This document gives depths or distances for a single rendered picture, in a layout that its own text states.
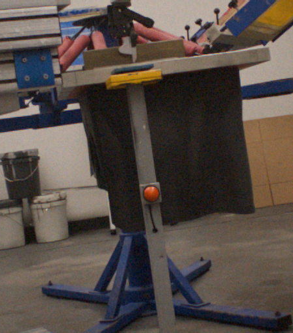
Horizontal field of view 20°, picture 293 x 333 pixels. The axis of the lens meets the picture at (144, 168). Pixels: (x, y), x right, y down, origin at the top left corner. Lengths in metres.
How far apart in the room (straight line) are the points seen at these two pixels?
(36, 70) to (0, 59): 0.09
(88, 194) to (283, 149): 1.69
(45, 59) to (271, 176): 5.29
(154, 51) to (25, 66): 1.05
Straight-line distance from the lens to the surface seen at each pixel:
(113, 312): 3.51
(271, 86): 3.51
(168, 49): 2.99
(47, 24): 1.98
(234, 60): 2.37
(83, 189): 7.05
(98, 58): 2.96
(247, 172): 2.47
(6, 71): 1.99
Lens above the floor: 0.83
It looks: 3 degrees down
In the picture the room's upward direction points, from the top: 8 degrees counter-clockwise
